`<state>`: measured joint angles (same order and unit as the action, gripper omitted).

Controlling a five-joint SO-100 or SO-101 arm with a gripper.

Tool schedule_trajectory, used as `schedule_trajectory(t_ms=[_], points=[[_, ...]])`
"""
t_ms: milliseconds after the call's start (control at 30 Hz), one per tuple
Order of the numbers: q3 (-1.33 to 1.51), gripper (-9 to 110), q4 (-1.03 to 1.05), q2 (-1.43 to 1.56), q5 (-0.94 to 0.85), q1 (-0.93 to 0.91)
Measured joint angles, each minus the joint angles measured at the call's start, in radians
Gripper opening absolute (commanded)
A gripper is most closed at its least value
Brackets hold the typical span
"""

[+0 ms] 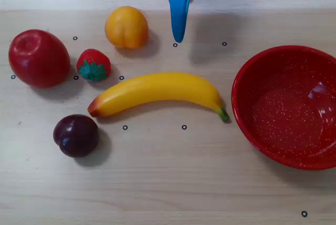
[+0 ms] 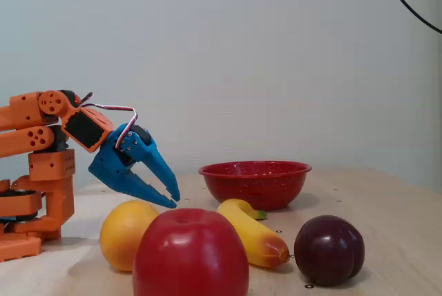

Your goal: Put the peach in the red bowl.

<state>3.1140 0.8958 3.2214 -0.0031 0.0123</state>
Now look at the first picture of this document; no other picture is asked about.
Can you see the red strawberry green leaves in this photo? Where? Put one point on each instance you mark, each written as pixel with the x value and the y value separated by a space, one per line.
pixel 93 63

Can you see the yellow orange peach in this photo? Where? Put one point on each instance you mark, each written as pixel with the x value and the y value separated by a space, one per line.
pixel 126 27

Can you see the red apple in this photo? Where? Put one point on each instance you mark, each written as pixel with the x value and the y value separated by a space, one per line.
pixel 39 58

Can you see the dark purple plum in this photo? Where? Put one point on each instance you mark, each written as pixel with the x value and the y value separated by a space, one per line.
pixel 76 135

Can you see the red speckled enamel bowl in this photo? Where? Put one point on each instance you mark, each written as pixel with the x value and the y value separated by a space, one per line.
pixel 286 109

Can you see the yellow banana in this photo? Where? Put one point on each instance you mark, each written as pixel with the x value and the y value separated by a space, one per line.
pixel 157 90

